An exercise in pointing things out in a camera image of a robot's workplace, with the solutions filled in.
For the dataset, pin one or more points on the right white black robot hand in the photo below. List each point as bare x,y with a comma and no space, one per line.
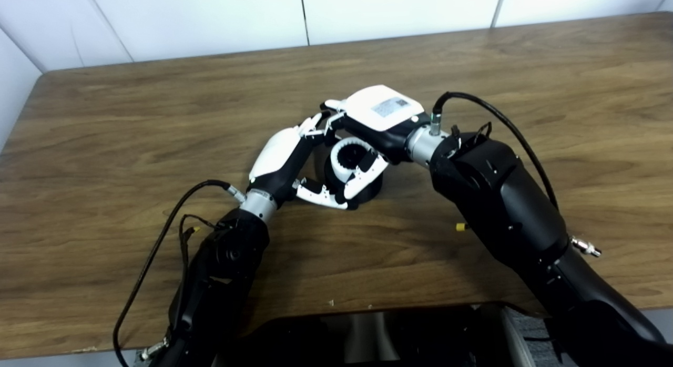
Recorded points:
384,114

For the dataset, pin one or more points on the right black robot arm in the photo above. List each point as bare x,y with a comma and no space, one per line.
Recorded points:
505,209

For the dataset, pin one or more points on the round black plastic part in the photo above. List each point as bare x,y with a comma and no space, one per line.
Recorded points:
370,193

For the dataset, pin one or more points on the glossy black robot torso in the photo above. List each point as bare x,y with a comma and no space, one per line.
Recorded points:
294,340

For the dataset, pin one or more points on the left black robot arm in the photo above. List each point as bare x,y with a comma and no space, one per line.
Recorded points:
221,277

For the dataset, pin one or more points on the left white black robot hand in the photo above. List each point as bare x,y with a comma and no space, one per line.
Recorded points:
276,154

